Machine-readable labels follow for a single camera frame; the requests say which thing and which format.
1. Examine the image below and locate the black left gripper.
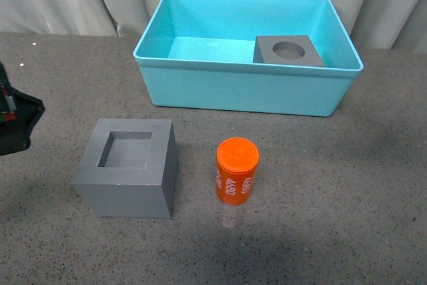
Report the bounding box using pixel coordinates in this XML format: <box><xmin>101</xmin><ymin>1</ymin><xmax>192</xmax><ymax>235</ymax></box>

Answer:
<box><xmin>0</xmin><ymin>63</ymin><xmax>45</xmax><ymax>156</ymax></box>

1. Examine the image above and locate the gray block with square hole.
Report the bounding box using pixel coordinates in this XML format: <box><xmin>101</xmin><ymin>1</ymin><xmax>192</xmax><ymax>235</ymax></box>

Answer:
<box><xmin>72</xmin><ymin>118</ymin><xmax>178</xmax><ymax>218</ymax></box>

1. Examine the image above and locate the gray block with round hole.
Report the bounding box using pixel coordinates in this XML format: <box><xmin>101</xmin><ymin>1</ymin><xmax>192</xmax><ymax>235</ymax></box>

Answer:
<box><xmin>253</xmin><ymin>35</ymin><xmax>325</xmax><ymax>67</ymax></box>

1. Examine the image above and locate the orange cylinder with white numbers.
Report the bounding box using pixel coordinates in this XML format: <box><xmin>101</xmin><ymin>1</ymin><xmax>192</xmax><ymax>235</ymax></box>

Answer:
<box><xmin>216</xmin><ymin>137</ymin><xmax>260</xmax><ymax>206</ymax></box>

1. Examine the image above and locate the light blue plastic box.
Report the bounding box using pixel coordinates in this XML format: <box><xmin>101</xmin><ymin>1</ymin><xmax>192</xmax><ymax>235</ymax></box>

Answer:
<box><xmin>133</xmin><ymin>0</ymin><xmax>364</xmax><ymax>117</ymax></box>

